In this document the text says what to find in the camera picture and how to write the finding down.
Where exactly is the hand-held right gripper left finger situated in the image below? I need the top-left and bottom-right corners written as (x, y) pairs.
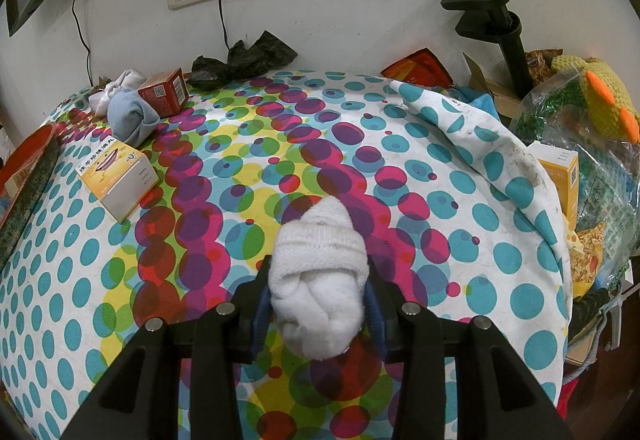
top-left (60, 256), bottom-right (275, 440)

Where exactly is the yellow knitted toy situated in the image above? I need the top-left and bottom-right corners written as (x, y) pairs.
top-left (550, 54), bottom-right (640, 143)

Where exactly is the yellow snack bag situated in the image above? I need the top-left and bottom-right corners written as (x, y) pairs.
top-left (565, 220), bottom-right (608, 301)

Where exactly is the black plastic bag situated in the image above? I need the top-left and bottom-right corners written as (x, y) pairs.
top-left (190, 30), bottom-right (298, 90)

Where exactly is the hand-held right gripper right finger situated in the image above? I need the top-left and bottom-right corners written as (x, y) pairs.
top-left (362, 256), bottom-right (573, 440)

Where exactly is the orange and white box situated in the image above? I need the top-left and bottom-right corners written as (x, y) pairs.
top-left (527, 142), bottom-right (581, 228)

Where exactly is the black clamp stand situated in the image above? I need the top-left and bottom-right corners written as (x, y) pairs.
top-left (441, 0), bottom-right (533, 95)

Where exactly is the polka dot tablecloth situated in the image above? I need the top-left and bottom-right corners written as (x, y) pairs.
top-left (0, 70), bottom-right (583, 440)

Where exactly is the blue cloth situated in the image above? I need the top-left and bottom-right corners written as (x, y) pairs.
top-left (457, 87), bottom-right (496, 113)

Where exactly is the red snack packet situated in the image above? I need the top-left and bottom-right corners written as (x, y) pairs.
top-left (381, 48), bottom-right (453, 88)

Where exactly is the red small box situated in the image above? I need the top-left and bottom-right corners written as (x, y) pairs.
top-left (137, 67), bottom-right (190, 117)

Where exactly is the white sock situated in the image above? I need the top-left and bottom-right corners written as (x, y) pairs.
top-left (102, 68), bottom-right (148, 95)
top-left (267, 196), bottom-right (370, 361)

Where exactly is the thin black cable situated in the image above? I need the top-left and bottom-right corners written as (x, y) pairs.
top-left (71, 0), bottom-right (96, 88)
top-left (215, 0), bottom-right (233, 51)

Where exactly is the blue sock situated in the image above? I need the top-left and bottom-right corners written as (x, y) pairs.
top-left (107, 90), bottom-right (162, 147)

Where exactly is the red round tray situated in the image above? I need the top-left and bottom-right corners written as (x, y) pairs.
top-left (0, 124), bottom-right (65, 273)

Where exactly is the open cardboard box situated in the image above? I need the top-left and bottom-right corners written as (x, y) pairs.
top-left (462, 52), bottom-right (526, 121)

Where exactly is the yellow medicine box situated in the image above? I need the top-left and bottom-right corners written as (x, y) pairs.
top-left (76, 137), bottom-right (161, 224)

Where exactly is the clear plastic bag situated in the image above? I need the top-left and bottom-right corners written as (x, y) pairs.
top-left (510, 70), bottom-right (640, 271)

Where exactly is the red cloth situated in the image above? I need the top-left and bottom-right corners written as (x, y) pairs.
top-left (557, 380), bottom-right (581, 421)

